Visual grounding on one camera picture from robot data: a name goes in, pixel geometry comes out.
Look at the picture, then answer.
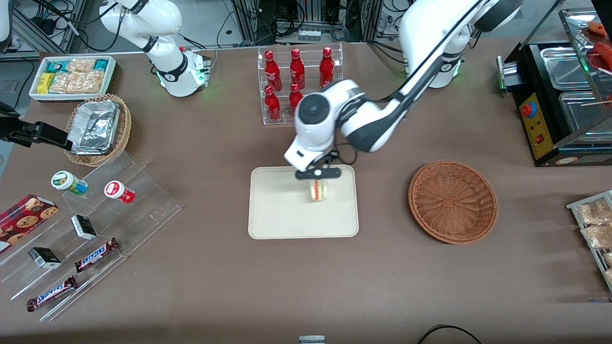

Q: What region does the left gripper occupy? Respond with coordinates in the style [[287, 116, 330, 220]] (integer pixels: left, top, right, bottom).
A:
[[284, 135, 343, 182]]

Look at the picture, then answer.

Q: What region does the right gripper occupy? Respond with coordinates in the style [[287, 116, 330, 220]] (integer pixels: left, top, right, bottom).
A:
[[0, 102, 68, 147]]

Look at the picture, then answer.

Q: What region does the triangle sandwich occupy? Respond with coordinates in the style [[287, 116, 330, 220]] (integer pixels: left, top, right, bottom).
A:
[[308, 179, 331, 203]]

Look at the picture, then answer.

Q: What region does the cream plastic tray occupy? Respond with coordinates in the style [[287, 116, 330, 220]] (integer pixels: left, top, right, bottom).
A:
[[248, 165, 360, 240]]

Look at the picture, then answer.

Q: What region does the light wicker basket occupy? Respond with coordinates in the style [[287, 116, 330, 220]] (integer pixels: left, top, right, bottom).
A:
[[64, 94, 132, 167]]

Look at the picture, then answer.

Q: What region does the brown wicker basket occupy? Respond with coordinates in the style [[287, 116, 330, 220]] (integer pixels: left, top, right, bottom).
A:
[[408, 160, 499, 245]]

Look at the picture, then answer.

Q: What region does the stack of foil trays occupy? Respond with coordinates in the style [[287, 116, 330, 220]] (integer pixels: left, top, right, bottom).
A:
[[67, 100, 121, 155]]

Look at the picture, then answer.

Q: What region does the green lid cup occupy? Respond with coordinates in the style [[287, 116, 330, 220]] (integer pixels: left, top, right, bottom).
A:
[[51, 170, 88, 196]]

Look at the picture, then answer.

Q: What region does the clear cracker bag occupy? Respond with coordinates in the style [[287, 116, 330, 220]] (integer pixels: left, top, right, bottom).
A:
[[72, 71, 105, 94], [67, 58, 97, 74], [49, 73, 77, 94]]

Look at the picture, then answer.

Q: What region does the clear acrylic bottle rack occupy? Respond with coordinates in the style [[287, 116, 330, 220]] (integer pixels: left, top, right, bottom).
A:
[[257, 42, 344, 126]]

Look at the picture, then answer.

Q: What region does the red cola bottle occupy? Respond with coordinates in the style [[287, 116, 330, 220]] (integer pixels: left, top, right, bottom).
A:
[[319, 46, 335, 87], [264, 50, 283, 91], [264, 85, 282, 122], [290, 48, 306, 90], [289, 83, 305, 115]]

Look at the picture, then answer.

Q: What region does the white snack bin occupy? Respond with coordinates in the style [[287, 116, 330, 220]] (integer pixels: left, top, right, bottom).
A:
[[29, 55, 118, 103]]

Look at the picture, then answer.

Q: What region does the red tartan cookie box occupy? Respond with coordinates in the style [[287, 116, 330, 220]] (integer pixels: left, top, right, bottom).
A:
[[0, 193, 59, 254]]

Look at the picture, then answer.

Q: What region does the red lid cup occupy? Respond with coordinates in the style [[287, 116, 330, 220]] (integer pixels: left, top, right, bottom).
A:
[[104, 180, 136, 204]]

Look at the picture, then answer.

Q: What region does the small black box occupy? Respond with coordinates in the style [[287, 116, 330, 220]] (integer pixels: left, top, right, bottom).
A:
[[28, 247, 62, 269], [70, 215, 98, 241]]

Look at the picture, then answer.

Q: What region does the clear acrylic stepped riser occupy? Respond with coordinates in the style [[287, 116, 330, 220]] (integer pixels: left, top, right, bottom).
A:
[[0, 151, 183, 322]]

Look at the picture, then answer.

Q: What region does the Snickers bar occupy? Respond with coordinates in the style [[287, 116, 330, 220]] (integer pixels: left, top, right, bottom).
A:
[[75, 237, 120, 273], [26, 275, 78, 312]]

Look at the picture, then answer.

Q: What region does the black food warmer machine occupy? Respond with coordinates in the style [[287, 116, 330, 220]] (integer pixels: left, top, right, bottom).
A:
[[496, 0, 612, 167]]

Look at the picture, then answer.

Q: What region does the steel food pan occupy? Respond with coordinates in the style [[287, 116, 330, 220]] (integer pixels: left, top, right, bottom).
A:
[[540, 46, 592, 90], [558, 90, 612, 136]]

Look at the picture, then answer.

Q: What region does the aluminium frame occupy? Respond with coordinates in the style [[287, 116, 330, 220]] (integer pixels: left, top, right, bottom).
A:
[[0, 0, 87, 61]]

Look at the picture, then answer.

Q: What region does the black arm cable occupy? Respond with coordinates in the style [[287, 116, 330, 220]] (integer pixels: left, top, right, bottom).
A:
[[378, 0, 484, 104]]

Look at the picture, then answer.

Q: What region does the black floor cable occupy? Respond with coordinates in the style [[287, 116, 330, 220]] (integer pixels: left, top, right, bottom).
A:
[[417, 324, 484, 344]]

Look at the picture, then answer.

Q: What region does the grey wire tray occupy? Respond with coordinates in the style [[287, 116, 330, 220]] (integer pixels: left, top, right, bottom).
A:
[[566, 190, 612, 292]]

